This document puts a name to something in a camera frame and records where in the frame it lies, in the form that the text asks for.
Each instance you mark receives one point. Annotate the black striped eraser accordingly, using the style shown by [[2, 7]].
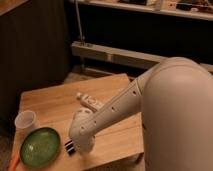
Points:
[[69, 147]]

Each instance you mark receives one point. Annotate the white tube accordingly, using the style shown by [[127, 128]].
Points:
[[89, 102]]

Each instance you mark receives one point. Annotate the clear plastic cup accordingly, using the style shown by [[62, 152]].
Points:
[[26, 121]]

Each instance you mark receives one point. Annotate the grey metal rail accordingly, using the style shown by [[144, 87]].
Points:
[[115, 55]]

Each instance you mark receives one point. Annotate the metal pole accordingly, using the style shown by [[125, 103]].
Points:
[[81, 37]]

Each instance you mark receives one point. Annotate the green bowl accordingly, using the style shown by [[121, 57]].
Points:
[[40, 147]]

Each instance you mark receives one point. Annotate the background shelf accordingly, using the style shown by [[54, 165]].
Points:
[[195, 9]]

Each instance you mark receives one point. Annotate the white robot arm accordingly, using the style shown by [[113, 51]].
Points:
[[175, 98]]

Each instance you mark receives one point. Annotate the orange handled tool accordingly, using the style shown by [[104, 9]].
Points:
[[14, 162]]

